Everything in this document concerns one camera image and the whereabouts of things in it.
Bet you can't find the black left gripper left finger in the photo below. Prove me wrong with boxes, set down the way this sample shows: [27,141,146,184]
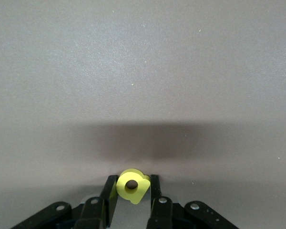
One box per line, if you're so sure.
[10,175,119,229]

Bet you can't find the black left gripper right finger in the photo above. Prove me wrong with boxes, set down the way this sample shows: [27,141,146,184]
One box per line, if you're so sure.
[146,174,239,229]

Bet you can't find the yellow foam letter d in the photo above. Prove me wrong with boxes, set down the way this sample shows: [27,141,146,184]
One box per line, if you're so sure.
[116,168,151,205]

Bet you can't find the brown table cover sheet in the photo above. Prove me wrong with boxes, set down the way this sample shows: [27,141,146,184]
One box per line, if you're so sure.
[0,0,286,229]

